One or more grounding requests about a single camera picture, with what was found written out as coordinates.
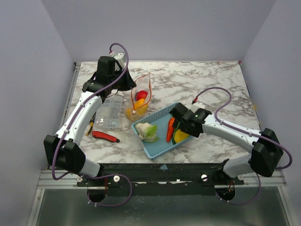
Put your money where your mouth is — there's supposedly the clear plastic screw box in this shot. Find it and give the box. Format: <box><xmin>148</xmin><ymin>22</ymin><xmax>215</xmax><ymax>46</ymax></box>
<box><xmin>94</xmin><ymin>96</ymin><xmax>123</xmax><ymax>129</ymax></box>

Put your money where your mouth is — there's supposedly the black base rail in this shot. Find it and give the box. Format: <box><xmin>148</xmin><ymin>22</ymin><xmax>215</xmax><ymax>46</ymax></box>
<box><xmin>77</xmin><ymin>163</ymin><xmax>244</xmax><ymax>196</ymax></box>

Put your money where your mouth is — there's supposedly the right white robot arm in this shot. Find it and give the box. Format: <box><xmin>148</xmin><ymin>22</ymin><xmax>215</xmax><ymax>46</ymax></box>
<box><xmin>169</xmin><ymin>103</ymin><xmax>283</xmax><ymax>185</ymax></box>

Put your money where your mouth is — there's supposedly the clear zip bag orange zipper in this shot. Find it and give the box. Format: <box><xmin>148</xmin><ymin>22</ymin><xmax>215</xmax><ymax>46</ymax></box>
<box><xmin>124</xmin><ymin>73</ymin><xmax>152</xmax><ymax>122</ymax></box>

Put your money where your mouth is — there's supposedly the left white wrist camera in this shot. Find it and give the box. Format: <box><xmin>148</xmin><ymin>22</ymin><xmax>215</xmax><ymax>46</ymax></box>
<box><xmin>110</xmin><ymin>51</ymin><xmax>127</xmax><ymax>71</ymax></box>

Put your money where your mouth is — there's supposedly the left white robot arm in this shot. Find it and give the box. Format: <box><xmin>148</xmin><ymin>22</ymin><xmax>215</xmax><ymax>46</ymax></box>
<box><xmin>43</xmin><ymin>53</ymin><xmax>136</xmax><ymax>186</ymax></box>

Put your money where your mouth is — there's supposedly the orange carrot toy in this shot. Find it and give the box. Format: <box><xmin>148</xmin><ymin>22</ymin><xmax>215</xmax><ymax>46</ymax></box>
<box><xmin>166</xmin><ymin>117</ymin><xmax>175</xmax><ymax>143</ymax></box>

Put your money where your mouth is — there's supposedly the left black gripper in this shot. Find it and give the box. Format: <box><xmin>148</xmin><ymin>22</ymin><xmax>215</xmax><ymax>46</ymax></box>
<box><xmin>109</xmin><ymin>66</ymin><xmax>137</xmax><ymax>91</ymax></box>

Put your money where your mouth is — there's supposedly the red utility knife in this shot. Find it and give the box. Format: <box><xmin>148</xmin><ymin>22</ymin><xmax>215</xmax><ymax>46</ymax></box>
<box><xmin>91</xmin><ymin>130</ymin><xmax>120</xmax><ymax>143</ymax></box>

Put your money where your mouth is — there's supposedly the yellow handled tool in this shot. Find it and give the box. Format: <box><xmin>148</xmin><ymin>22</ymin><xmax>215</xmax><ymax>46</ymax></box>
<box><xmin>86</xmin><ymin>119</ymin><xmax>94</xmax><ymax>136</ymax></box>

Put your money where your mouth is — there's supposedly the yellow mango toy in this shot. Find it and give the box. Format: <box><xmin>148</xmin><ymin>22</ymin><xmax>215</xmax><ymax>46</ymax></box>
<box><xmin>174</xmin><ymin>130</ymin><xmax>189</xmax><ymax>143</ymax></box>

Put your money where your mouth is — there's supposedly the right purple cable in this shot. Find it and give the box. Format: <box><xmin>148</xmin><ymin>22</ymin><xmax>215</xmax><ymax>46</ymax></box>
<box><xmin>191</xmin><ymin>87</ymin><xmax>293</xmax><ymax>205</ymax></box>

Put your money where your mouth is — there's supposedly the green chili pepper toy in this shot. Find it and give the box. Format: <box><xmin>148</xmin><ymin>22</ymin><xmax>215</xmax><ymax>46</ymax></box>
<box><xmin>172</xmin><ymin>122</ymin><xmax>181</xmax><ymax>145</ymax></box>

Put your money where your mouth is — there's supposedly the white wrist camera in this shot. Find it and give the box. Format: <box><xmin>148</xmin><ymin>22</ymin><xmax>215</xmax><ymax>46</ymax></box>
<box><xmin>110</xmin><ymin>51</ymin><xmax>127</xmax><ymax>71</ymax></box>
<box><xmin>189</xmin><ymin>102</ymin><xmax>205</xmax><ymax>116</ymax></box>

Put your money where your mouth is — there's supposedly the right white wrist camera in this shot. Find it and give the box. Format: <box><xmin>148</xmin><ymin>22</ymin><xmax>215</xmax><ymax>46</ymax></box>
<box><xmin>189</xmin><ymin>102</ymin><xmax>205</xmax><ymax>116</ymax></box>

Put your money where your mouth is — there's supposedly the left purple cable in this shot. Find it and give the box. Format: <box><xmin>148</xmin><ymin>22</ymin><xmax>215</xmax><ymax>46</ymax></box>
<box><xmin>51</xmin><ymin>42</ymin><xmax>133</xmax><ymax>208</ymax></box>

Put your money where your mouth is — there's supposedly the white cauliflower toy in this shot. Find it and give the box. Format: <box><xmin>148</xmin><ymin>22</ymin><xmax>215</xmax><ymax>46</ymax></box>
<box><xmin>135</xmin><ymin>122</ymin><xmax>159</xmax><ymax>143</ymax></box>

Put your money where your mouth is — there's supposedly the yellow lemon toy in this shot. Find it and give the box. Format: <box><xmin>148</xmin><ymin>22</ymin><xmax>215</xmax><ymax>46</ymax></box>
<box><xmin>124</xmin><ymin>107</ymin><xmax>136</xmax><ymax>121</ymax></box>

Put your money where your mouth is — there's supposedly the purple cable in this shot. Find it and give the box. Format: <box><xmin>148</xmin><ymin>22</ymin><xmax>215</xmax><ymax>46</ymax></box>
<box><xmin>51</xmin><ymin>42</ymin><xmax>133</xmax><ymax>208</ymax></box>
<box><xmin>191</xmin><ymin>87</ymin><xmax>293</xmax><ymax>205</ymax></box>

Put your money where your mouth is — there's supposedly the blue plastic basket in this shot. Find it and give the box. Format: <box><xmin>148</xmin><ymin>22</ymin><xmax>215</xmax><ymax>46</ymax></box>
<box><xmin>131</xmin><ymin>103</ymin><xmax>193</xmax><ymax>160</ymax></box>

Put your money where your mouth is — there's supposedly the orange bell pepper toy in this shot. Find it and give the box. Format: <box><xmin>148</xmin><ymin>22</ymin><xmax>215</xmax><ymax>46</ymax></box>
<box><xmin>133</xmin><ymin>99</ymin><xmax>148</xmax><ymax>116</ymax></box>

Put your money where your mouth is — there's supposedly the aluminium frame rail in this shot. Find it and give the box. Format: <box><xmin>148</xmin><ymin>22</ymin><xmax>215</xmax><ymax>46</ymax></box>
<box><xmin>36</xmin><ymin>169</ymin><xmax>82</xmax><ymax>189</ymax></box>

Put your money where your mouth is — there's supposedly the red apple toy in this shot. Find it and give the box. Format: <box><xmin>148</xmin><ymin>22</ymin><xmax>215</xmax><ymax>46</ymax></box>
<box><xmin>135</xmin><ymin>90</ymin><xmax>148</xmax><ymax>101</ymax></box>

